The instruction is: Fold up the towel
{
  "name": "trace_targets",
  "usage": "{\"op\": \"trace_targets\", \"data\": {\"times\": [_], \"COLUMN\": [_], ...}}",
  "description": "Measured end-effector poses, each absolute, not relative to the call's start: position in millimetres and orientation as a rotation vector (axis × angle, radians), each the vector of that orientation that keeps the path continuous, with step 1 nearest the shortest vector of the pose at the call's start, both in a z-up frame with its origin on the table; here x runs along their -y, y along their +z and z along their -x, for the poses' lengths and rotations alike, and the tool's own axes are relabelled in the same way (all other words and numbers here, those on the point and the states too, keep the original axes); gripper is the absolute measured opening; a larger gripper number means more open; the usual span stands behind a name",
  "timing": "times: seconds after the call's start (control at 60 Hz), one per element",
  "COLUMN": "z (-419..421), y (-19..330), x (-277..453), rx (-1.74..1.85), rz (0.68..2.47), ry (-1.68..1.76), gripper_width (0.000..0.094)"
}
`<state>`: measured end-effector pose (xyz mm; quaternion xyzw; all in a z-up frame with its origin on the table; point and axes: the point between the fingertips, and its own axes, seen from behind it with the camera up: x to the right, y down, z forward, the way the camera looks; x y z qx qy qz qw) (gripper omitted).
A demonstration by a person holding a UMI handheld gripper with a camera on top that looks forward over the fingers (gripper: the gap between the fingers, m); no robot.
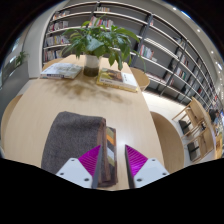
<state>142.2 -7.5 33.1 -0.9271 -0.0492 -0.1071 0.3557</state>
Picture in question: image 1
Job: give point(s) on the green potted plant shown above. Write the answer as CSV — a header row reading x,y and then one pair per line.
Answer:
x,y
96,41

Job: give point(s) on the wooden frame chair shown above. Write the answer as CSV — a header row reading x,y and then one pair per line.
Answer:
x,y
198,110

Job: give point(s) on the ceiling lights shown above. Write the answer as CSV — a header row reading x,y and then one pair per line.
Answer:
x,y
186,15

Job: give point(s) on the yellow-green book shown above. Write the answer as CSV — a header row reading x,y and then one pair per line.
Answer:
x,y
116,79

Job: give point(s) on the small background potted plant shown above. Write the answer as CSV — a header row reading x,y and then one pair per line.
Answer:
x,y
20,58

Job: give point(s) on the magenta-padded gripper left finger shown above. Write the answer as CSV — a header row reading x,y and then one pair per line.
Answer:
x,y
75,171

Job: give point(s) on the white and blue book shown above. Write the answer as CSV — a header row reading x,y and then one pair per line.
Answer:
x,y
61,70

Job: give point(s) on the zigzag striped brown towel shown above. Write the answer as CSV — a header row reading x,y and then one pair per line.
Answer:
x,y
73,140

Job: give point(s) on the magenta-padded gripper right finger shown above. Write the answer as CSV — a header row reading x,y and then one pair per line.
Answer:
x,y
150,170

